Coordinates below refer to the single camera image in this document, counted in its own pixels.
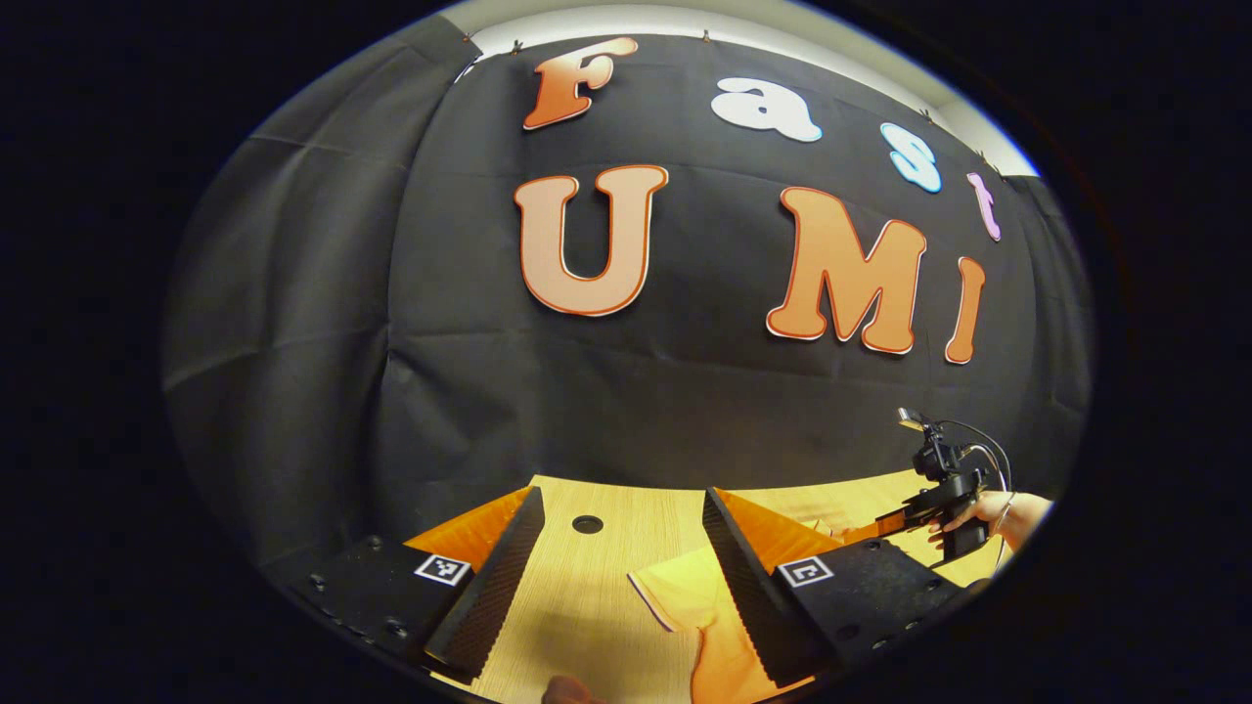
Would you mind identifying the black cable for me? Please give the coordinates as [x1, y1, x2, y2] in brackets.
[937, 418, 1014, 573]

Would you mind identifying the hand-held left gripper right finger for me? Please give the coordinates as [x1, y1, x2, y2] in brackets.
[702, 488, 971, 688]

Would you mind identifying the orange T-shirt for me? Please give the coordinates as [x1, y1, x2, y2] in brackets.
[626, 543, 818, 704]

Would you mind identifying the row of small black clips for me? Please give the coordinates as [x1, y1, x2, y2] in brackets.
[460, 29, 1008, 182]

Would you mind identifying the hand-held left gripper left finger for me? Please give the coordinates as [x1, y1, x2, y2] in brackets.
[284, 485, 546, 685]

